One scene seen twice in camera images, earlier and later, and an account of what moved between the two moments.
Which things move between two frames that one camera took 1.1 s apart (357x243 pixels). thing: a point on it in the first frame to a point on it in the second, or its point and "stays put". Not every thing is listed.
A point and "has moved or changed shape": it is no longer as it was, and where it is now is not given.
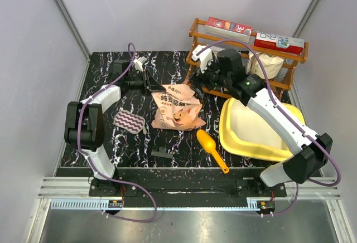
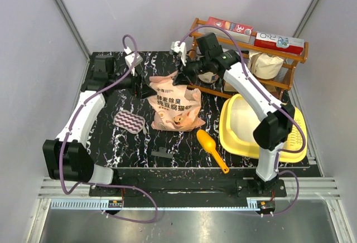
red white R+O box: (279, 42) stays put
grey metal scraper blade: (162, 152) stays put
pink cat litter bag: (177, 108) has moved or changed shape
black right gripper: (196, 79) to (181, 79)
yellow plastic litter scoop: (207, 142) stays put
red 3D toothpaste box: (228, 30) stays put
